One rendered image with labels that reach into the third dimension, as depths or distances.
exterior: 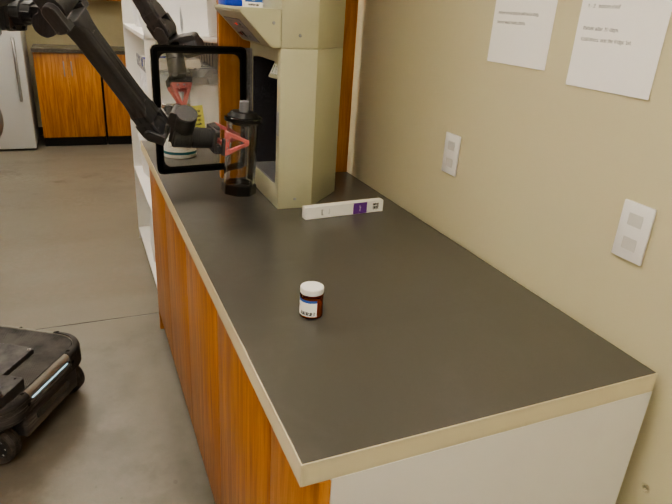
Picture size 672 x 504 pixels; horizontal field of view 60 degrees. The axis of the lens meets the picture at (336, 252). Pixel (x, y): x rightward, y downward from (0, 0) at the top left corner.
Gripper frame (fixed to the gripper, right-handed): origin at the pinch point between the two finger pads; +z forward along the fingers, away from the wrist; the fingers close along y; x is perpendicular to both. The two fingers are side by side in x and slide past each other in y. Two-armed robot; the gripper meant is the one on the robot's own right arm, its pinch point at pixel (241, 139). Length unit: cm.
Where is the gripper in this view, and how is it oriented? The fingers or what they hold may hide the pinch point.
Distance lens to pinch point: 173.9
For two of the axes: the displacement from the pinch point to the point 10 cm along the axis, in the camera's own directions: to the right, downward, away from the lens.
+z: 9.0, -0.5, 4.4
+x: -1.3, 9.2, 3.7
